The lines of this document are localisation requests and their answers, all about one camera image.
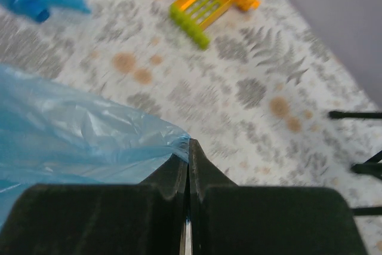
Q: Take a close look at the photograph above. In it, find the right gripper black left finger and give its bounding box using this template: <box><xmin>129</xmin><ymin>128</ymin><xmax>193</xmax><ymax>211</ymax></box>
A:
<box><xmin>1</xmin><ymin>156</ymin><xmax>188</xmax><ymax>254</ymax></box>

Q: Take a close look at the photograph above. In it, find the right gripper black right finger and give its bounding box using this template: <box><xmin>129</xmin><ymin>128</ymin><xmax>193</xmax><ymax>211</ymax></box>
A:
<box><xmin>189</xmin><ymin>139</ymin><xmax>367</xmax><ymax>255</ymax></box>

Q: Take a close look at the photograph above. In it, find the blue trash bag roll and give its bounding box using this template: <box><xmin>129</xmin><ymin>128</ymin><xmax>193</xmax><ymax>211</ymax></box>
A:
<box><xmin>1</xmin><ymin>65</ymin><xmax>190</xmax><ymax>221</ymax></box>

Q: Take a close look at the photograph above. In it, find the floral patterned table mat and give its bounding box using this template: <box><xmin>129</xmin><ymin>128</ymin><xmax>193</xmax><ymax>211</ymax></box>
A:
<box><xmin>1</xmin><ymin>0</ymin><xmax>381</xmax><ymax>254</ymax></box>

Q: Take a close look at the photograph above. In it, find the black music stand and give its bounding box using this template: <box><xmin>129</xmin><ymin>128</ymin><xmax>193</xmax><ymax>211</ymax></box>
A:
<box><xmin>328</xmin><ymin>110</ymin><xmax>382</xmax><ymax>217</ymax></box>

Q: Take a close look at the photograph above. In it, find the yellow toy block house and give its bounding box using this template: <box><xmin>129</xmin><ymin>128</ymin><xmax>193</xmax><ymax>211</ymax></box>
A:
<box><xmin>169</xmin><ymin>0</ymin><xmax>260</xmax><ymax>50</ymax></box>

